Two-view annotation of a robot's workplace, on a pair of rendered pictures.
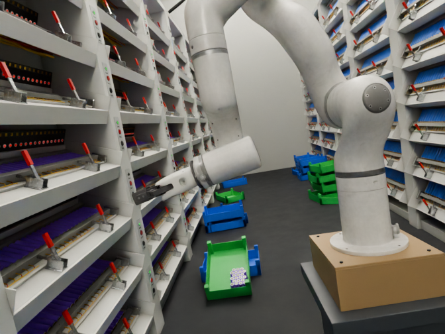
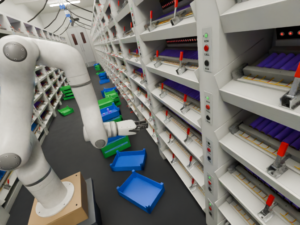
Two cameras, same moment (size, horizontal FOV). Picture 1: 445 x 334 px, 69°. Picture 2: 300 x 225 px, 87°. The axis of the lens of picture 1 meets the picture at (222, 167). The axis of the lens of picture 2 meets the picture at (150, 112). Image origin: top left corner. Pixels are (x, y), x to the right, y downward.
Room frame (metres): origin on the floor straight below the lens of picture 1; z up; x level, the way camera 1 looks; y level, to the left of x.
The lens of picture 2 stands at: (1.58, -0.01, 1.05)
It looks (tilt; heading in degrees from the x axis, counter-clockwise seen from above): 26 degrees down; 159
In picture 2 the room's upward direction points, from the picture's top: 12 degrees counter-clockwise
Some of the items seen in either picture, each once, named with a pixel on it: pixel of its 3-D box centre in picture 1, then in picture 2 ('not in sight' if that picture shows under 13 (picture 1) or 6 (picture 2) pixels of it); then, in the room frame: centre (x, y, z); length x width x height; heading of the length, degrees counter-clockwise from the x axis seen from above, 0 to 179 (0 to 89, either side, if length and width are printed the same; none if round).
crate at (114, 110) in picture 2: not in sight; (103, 113); (0.05, 0.07, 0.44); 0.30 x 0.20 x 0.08; 93
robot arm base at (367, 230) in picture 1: (363, 208); (47, 187); (0.82, -0.34, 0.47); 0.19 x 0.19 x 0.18
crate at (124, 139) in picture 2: not in sight; (112, 139); (0.05, 0.07, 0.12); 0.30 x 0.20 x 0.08; 93
